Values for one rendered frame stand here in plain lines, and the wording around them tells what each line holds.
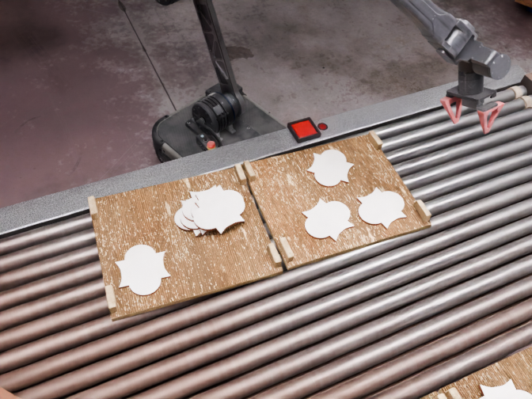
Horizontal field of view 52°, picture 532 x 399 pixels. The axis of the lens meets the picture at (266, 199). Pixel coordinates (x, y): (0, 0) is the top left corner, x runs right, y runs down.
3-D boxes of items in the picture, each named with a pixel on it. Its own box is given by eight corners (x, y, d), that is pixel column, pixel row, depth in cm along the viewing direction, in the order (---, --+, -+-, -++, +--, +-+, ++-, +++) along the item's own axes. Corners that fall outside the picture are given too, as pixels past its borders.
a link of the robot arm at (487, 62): (457, 17, 122) (433, 48, 124) (492, 24, 113) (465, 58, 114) (484, 46, 129) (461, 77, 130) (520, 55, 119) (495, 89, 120)
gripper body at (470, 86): (464, 89, 137) (464, 60, 133) (497, 97, 128) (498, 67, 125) (445, 97, 134) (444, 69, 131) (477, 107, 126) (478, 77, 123)
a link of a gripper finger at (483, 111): (480, 123, 137) (480, 88, 132) (503, 131, 131) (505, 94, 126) (460, 132, 134) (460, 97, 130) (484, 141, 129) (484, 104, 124)
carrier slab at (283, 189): (240, 168, 152) (241, 164, 150) (369, 137, 162) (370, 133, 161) (287, 271, 132) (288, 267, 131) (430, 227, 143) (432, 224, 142)
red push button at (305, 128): (290, 127, 163) (290, 124, 162) (308, 123, 165) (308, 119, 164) (299, 141, 160) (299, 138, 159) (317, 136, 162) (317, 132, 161)
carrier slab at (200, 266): (89, 203, 141) (87, 199, 139) (238, 169, 151) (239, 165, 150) (112, 321, 121) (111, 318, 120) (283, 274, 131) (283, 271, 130)
